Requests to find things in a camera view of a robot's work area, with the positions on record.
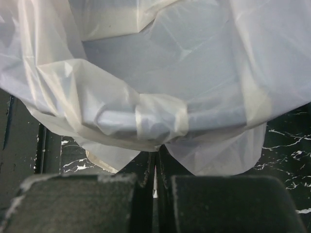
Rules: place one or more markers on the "cream translucent trash bag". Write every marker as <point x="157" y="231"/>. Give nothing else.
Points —
<point x="202" y="77"/>

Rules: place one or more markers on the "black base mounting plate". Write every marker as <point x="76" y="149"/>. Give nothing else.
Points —
<point x="26" y="146"/>

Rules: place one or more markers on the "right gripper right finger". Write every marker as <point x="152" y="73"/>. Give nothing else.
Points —
<point x="221" y="204"/>

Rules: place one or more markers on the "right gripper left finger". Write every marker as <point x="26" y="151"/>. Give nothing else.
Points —
<point x="68" y="203"/>

